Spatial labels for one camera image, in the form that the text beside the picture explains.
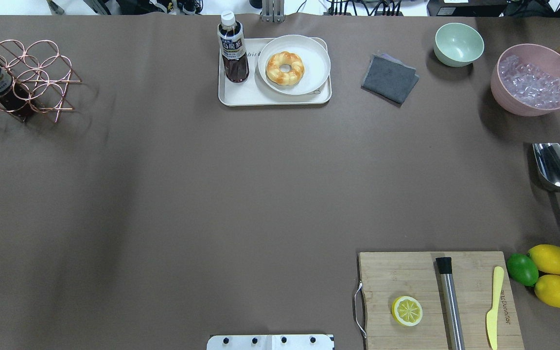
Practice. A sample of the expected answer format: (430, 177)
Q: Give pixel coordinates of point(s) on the glazed twisted donut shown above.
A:
(285, 68)

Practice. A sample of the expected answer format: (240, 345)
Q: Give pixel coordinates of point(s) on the mint green bowl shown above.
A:
(458, 45)

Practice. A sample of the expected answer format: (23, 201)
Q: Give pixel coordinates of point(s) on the upper yellow lemon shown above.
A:
(546, 257)

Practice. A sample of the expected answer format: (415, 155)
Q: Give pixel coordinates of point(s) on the dark tea bottle on tray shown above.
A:
(232, 47)

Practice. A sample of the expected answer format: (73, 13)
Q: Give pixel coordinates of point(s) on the yellow plastic knife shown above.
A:
(491, 318)

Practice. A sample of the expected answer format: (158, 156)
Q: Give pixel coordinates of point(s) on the aluminium camera post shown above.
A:
(273, 11)

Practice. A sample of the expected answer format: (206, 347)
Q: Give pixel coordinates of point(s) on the steel muddler black tip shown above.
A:
(445, 271)

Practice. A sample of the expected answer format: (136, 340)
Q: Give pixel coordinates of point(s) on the yellow lemon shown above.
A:
(547, 289)
(546, 257)

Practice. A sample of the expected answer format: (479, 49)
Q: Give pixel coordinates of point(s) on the pink bowl of ice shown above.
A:
(526, 80)

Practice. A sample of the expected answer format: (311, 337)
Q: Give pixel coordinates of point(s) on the white round plate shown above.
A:
(315, 57)

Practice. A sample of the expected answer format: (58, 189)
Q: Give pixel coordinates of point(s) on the copper wire bottle rack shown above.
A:
(40, 77)

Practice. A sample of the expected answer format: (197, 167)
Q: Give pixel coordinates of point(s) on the green lime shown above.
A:
(522, 269)

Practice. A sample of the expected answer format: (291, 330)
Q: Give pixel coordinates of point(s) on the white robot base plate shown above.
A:
(272, 342)

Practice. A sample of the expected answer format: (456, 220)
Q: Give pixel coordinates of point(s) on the lemon half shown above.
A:
(407, 311)

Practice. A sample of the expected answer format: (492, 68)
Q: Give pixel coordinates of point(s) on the steel ice scoop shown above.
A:
(547, 157)

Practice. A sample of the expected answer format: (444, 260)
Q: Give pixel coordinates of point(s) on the lower yellow lemon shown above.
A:
(547, 289)

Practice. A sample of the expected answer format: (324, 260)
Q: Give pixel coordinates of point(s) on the white rabbit serving tray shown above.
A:
(254, 91)

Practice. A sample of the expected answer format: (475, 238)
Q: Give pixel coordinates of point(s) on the grey folded cloth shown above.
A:
(390, 78)

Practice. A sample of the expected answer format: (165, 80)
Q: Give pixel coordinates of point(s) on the bamboo cutting board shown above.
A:
(385, 276)

